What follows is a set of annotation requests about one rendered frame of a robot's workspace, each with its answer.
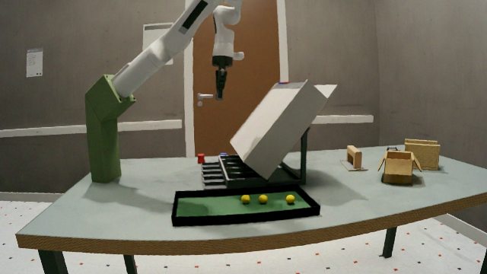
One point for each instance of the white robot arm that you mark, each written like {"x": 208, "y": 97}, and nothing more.
{"x": 177, "y": 39}

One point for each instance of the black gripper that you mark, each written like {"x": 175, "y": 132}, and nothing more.
{"x": 221, "y": 62}

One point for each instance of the red plug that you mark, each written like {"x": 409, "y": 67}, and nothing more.
{"x": 201, "y": 158}

